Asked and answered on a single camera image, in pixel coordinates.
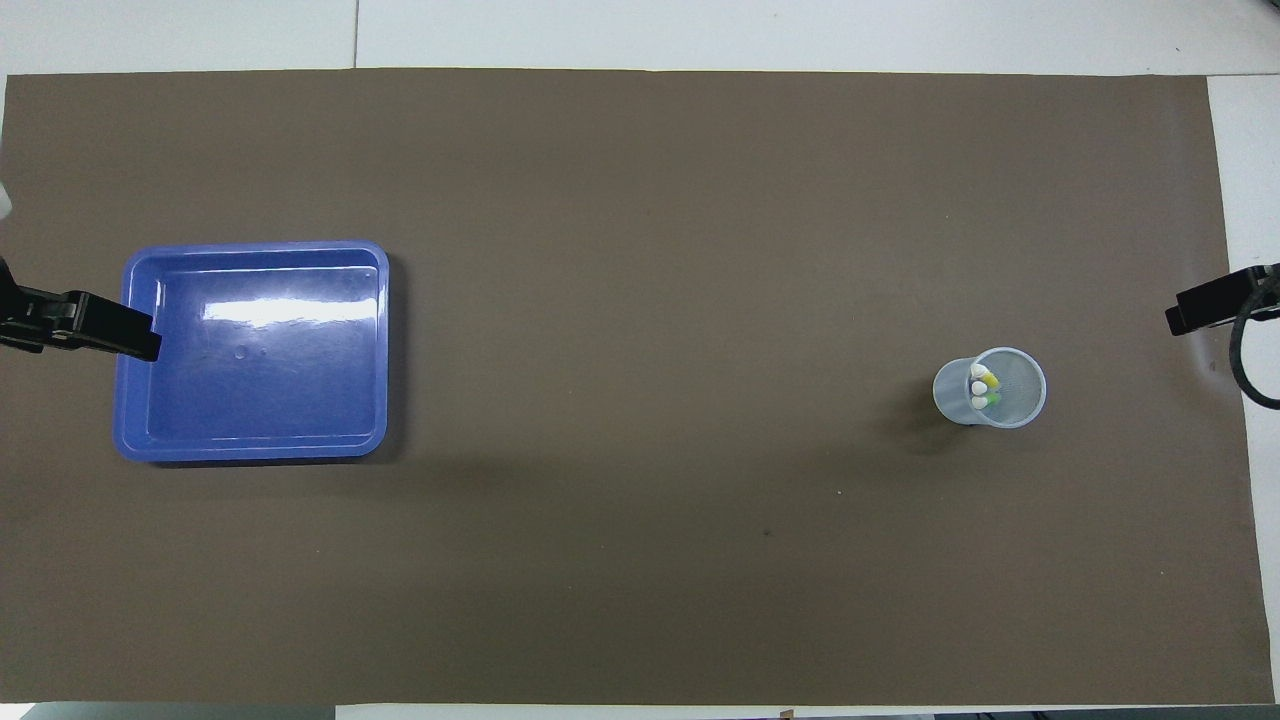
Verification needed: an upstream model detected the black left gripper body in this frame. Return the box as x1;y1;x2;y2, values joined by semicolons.
0;256;23;353

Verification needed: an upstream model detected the blue plastic tray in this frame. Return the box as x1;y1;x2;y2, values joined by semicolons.
112;240;391;464

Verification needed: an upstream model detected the translucent plastic cup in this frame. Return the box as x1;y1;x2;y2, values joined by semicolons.
932;347;1048;430

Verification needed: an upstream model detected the brown table mat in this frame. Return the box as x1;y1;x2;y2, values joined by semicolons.
0;68;1276;706

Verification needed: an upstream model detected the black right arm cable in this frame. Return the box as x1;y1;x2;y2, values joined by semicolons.
1230;262;1280;411

